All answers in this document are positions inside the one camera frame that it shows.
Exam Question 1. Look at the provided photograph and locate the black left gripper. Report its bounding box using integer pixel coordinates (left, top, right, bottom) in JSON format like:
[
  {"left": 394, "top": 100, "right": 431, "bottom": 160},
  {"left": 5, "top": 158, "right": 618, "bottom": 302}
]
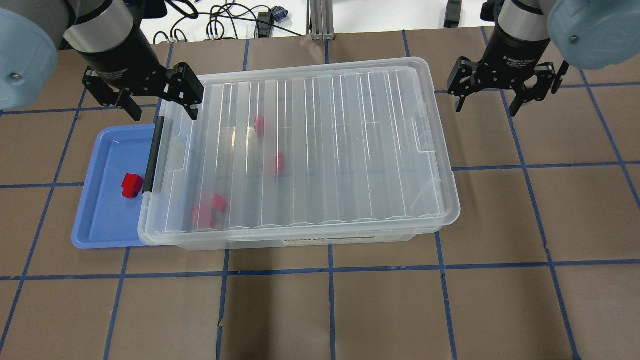
[{"left": 82, "top": 30, "right": 204, "bottom": 122}]

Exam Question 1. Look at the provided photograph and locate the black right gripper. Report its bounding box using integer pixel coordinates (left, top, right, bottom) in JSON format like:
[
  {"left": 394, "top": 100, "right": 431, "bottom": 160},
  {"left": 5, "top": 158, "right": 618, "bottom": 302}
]
[{"left": 446, "top": 25, "right": 570, "bottom": 117}]

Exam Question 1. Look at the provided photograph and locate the red block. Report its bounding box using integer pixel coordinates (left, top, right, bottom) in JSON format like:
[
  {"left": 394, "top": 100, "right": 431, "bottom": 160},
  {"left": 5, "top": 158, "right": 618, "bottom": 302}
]
[
  {"left": 274, "top": 152, "right": 285, "bottom": 177},
  {"left": 253, "top": 114, "right": 265, "bottom": 137},
  {"left": 121, "top": 173, "right": 145, "bottom": 199}
]

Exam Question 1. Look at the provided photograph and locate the clear plastic storage box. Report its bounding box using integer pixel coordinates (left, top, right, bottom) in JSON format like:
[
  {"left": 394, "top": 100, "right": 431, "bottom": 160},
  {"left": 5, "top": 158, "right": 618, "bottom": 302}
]
[{"left": 137, "top": 57, "right": 461, "bottom": 251}]

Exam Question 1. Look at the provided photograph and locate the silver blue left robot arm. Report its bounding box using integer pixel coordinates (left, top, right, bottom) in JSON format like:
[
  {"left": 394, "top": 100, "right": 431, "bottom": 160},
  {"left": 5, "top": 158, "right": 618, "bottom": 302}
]
[{"left": 0, "top": 0, "right": 204, "bottom": 121}]

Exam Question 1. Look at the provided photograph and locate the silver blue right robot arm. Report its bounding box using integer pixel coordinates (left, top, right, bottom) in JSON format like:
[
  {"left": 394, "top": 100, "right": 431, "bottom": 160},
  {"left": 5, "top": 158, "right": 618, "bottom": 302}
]
[{"left": 446, "top": 0, "right": 640, "bottom": 116}]

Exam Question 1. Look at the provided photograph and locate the red block cluster piece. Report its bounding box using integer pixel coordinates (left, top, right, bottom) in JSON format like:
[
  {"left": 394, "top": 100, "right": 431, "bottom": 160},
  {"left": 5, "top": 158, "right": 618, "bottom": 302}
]
[{"left": 209, "top": 193, "right": 229, "bottom": 219}]

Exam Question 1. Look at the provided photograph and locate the blue plastic tray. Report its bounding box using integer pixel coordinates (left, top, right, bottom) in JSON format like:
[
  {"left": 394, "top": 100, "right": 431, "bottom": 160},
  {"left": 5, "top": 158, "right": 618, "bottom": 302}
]
[{"left": 71, "top": 124, "right": 155, "bottom": 249}]

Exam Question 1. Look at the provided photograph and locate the black power adapter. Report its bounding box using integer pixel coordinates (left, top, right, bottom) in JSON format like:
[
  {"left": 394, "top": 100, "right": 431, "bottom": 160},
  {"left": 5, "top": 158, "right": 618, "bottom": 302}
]
[{"left": 443, "top": 0, "right": 463, "bottom": 28}]

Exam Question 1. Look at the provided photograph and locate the black box latch handle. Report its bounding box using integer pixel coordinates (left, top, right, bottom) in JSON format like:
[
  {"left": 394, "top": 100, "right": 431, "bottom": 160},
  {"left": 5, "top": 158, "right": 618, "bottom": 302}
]
[{"left": 142, "top": 115, "right": 165, "bottom": 193}]

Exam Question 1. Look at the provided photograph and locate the aluminium frame post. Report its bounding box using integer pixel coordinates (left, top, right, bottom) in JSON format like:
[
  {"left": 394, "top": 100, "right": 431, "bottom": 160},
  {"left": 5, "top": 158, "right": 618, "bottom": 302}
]
[{"left": 307, "top": 0, "right": 335, "bottom": 41}]

